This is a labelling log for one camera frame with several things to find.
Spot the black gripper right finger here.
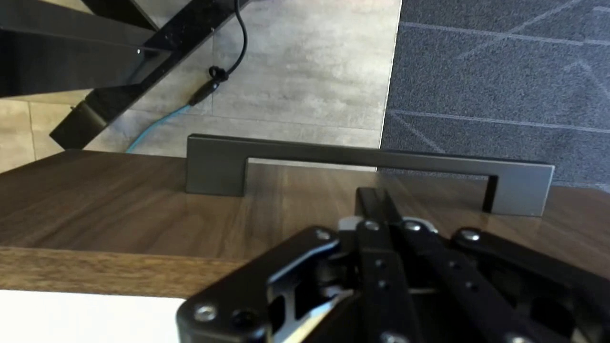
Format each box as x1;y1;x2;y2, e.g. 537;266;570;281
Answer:
379;188;610;343

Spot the teal cable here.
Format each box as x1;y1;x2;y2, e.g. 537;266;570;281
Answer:
124;104;196;157

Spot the long dark metal drawer handle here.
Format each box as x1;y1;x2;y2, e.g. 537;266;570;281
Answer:
185;132;556;218

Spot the black cable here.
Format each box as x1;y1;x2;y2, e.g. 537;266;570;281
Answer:
189;0;251;108

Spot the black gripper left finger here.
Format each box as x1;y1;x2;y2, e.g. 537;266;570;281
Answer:
175;188;425;343

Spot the black metal stand frame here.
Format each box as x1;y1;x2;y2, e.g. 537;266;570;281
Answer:
0;0;253;153

